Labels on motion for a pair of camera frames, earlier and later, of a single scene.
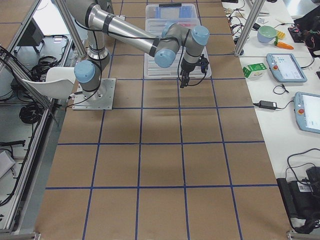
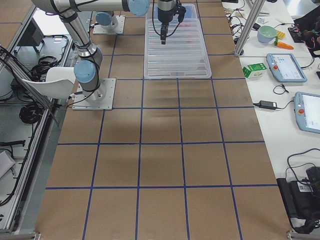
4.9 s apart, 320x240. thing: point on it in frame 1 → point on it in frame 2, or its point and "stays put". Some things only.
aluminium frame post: [256, 9] stays put
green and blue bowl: [266, 34] stays put
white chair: [59, 84] stays put
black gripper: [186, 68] → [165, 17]
